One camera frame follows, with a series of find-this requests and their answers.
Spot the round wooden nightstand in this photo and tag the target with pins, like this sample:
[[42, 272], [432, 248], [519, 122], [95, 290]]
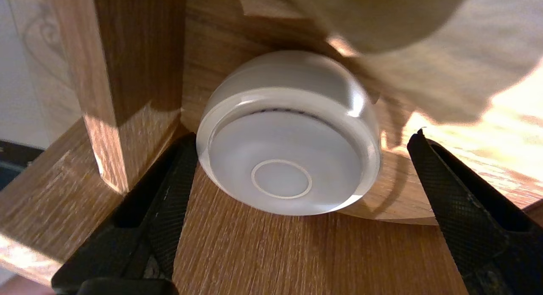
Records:
[[297, 252]]

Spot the white round puck device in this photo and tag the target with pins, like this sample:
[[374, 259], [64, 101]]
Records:
[[288, 151]]

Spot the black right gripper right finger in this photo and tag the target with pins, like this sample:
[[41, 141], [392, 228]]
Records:
[[488, 244]]

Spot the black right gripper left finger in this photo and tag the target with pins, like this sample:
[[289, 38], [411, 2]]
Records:
[[140, 244]]

